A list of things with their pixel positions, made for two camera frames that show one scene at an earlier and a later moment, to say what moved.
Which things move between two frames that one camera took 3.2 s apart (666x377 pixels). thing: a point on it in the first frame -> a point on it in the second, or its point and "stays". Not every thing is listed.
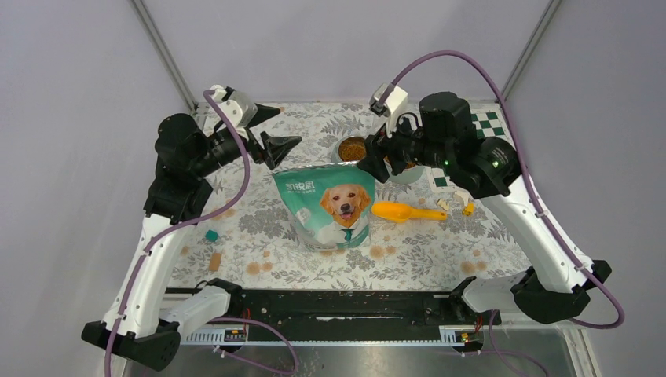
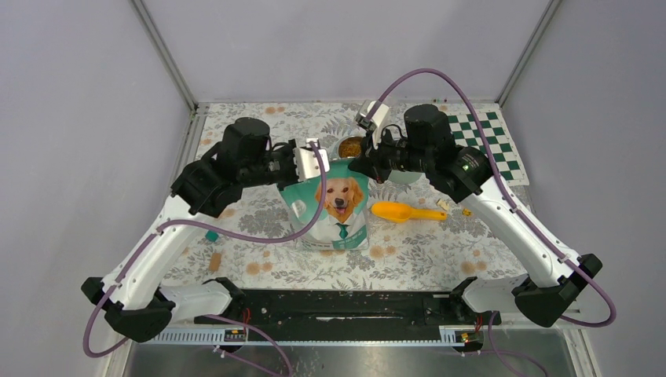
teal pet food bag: [332, 203] stays
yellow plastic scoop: [398, 213] stays
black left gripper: [276, 148] -> [287, 148]
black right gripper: [379, 144] stays
